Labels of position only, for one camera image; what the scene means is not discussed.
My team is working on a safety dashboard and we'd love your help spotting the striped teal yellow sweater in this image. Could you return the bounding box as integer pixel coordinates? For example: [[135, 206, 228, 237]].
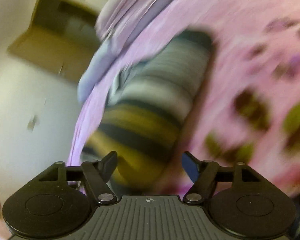
[[83, 29, 213, 191]]

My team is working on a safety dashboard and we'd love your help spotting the wooden bedroom door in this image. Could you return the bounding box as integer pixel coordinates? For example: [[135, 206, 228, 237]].
[[8, 0, 100, 83]]

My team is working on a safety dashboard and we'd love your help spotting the pink rose bedspread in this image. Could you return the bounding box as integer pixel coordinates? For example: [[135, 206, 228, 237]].
[[67, 0, 300, 198]]

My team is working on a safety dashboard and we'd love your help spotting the grey striped pillow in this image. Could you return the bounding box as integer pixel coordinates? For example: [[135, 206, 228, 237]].
[[77, 40, 116, 103]]

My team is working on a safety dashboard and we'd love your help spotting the folded lilac quilt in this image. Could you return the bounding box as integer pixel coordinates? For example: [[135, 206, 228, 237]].
[[96, 0, 173, 55]]

